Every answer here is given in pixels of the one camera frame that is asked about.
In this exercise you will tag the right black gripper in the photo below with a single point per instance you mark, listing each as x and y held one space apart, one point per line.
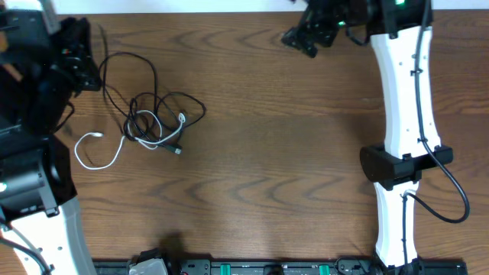
310 25

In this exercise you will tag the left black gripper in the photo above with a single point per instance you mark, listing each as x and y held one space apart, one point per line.
79 53

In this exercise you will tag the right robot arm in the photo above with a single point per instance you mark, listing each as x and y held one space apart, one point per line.
400 33

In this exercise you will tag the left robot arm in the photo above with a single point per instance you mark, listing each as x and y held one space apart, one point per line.
45 61

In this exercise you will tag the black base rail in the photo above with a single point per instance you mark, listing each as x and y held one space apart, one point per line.
157 262

